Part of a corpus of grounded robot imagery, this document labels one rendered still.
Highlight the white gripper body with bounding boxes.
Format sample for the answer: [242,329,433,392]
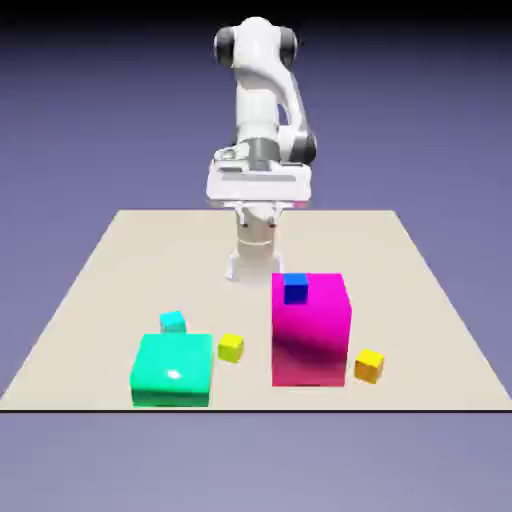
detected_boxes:
[205,161,314,210]

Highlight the small blue cube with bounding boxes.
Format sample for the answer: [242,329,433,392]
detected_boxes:
[283,273,310,306]

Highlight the small cyan cube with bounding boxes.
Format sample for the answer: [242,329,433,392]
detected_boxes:
[159,310,188,335]

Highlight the small yellow cube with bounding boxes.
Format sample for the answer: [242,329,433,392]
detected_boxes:
[217,333,246,364]

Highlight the small orange cube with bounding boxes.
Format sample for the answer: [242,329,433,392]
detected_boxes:
[354,348,386,385]

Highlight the large magenta box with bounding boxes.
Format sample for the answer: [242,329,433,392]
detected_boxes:
[271,272,354,388]

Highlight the large green box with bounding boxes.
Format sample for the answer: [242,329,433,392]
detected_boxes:
[129,332,215,409]

